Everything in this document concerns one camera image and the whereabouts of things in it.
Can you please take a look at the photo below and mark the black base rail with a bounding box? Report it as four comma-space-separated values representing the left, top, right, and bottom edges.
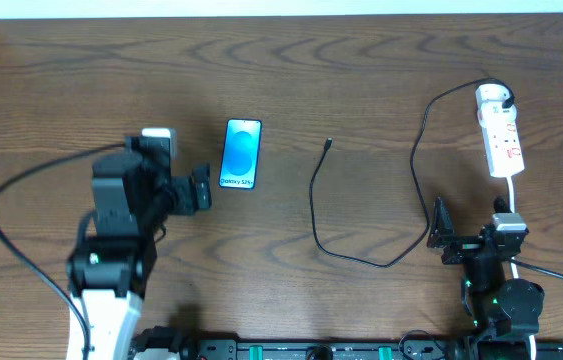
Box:
130, 325, 563, 360

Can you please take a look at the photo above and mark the white power strip cord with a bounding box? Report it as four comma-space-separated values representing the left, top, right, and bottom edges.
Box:
505, 174, 538, 360

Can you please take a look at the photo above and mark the black USB charging cable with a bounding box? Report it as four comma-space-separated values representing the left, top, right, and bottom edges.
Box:
308, 77, 516, 269

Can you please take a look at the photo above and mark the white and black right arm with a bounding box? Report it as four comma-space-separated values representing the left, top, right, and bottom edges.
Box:
427, 197, 545, 359

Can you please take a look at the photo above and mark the blue Galaxy smartphone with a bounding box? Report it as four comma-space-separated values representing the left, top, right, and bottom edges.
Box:
219, 119, 262, 190

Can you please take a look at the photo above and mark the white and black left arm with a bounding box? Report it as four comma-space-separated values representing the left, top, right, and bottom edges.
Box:
66, 129, 212, 359

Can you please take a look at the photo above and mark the white power strip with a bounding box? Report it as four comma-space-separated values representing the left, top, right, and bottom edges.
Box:
477, 104, 525, 178

